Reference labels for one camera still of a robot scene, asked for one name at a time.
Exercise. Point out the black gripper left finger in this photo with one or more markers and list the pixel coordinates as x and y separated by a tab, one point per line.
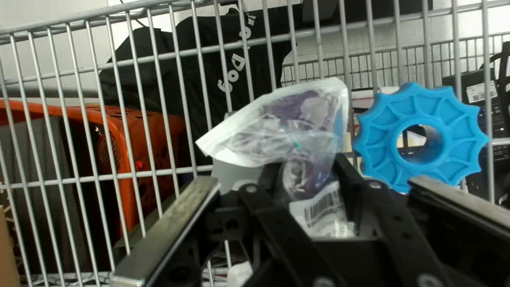
176	239

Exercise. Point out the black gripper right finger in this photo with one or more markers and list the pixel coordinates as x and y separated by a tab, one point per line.
456	233

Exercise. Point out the clear plastic bag purple parts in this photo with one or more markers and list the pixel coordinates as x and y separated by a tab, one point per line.
276	121

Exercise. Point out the black device with label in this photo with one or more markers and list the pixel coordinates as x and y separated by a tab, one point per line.
472	113

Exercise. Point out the blue gear-shaped plastic spool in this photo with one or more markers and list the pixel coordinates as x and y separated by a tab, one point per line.
383	132

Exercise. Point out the orange plastic frame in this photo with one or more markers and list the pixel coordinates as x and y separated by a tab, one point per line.
144	132

